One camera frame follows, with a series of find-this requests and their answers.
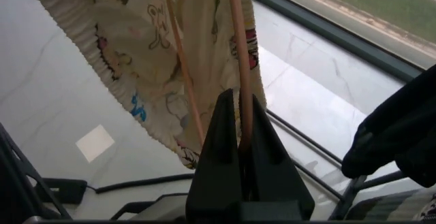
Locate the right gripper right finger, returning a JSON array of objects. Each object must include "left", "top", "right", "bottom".
[{"left": 242, "top": 94, "right": 316, "bottom": 222}]

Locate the black clothes rack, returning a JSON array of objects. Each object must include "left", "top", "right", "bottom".
[{"left": 265, "top": 110, "right": 409, "bottom": 221}]

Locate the black garment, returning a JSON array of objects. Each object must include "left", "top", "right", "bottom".
[{"left": 341, "top": 63, "right": 436, "bottom": 188}]

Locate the window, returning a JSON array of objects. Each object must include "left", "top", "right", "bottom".
[{"left": 245, "top": 0, "right": 436, "bottom": 82}]

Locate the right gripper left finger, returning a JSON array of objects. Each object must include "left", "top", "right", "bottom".
[{"left": 185, "top": 88, "right": 243, "bottom": 222}]

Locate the cream printed garment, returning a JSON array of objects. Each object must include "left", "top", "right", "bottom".
[{"left": 22, "top": 0, "right": 268, "bottom": 170}]

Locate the pink clothes hanger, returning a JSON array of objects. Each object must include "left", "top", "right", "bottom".
[{"left": 159, "top": 0, "right": 255, "bottom": 152}]

